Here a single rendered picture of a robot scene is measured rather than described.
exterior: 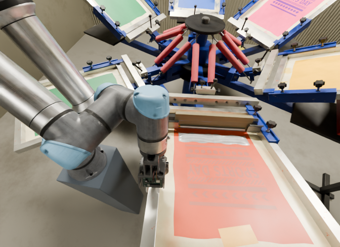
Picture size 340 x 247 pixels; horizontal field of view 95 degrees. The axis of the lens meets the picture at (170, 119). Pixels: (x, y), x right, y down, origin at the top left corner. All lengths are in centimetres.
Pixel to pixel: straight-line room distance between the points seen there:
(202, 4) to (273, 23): 77
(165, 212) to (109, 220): 138
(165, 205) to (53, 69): 53
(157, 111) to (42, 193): 205
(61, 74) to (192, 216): 58
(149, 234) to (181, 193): 18
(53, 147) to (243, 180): 63
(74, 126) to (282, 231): 64
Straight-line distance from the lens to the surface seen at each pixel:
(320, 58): 160
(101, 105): 36
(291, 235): 69
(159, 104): 30
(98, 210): 197
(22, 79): 40
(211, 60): 126
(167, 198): 61
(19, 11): 55
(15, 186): 247
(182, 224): 58
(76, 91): 57
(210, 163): 73
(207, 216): 60
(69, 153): 34
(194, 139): 81
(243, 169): 76
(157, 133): 34
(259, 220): 66
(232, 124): 89
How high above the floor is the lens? 185
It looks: 55 degrees down
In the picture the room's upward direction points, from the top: 4 degrees clockwise
